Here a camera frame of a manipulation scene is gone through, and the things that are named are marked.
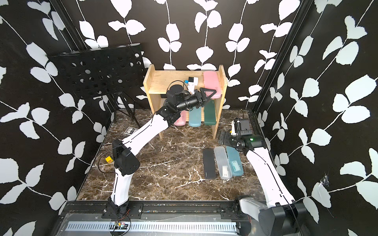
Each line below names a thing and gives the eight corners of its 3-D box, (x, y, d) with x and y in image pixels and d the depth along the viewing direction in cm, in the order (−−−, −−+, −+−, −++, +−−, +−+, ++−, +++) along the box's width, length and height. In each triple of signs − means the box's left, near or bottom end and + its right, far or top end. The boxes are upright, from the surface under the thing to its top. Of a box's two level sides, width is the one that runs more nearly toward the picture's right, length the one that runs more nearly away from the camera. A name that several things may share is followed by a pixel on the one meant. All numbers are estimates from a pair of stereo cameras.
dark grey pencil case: (203, 179, 87) (204, 177, 85) (202, 150, 100) (202, 148, 98) (216, 179, 87) (216, 177, 85) (213, 150, 100) (213, 148, 98)
